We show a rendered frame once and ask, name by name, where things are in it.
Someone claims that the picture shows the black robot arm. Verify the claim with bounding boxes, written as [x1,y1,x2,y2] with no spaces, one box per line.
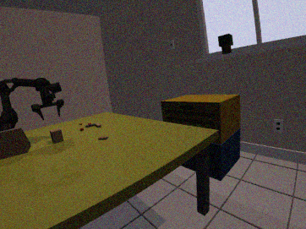
[0,78,62,132]

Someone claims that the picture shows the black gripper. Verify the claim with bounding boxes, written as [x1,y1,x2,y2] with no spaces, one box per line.
[31,93,64,120]

